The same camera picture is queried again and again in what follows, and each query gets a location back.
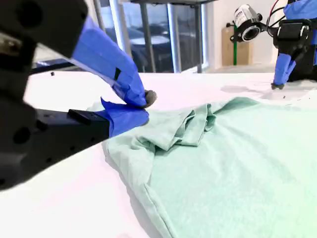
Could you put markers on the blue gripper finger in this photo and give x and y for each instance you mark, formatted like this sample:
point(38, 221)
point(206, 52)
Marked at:
point(99, 126)
point(294, 63)
point(104, 57)
point(282, 69)

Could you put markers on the pale green T-shirt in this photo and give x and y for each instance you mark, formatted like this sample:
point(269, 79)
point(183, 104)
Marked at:
point(223, 161)

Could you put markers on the brown cardboard box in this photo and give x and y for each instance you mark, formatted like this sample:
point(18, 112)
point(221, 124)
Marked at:
point(244, 53)

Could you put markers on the green pole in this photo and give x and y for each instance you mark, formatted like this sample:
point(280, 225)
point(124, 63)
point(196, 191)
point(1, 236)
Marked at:
point(235, 53)

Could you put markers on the grey desk with metal legs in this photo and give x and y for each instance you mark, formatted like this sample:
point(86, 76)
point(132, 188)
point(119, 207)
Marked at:
point(197, 37)

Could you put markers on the silver black gripper camera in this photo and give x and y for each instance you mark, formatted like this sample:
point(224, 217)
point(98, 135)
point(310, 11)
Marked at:
point(247, 22)

